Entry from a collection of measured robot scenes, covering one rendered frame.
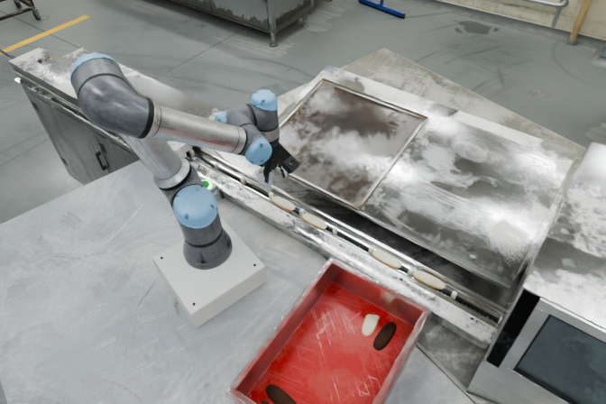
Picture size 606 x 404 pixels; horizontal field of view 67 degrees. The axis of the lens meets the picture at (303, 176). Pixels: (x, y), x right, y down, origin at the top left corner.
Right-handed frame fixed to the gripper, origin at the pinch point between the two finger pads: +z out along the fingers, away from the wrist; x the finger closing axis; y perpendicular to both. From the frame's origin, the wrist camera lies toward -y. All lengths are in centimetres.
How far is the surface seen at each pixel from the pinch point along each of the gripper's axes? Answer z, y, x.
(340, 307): 11.8, -40.4, 21.1
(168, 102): 12, 87, -22
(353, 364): 12, -53, 34
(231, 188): 7.8, 18.1, 5.9
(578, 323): -34, -90, 23
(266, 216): 8.0, -1.6, 9.0
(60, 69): 2, 139, -1
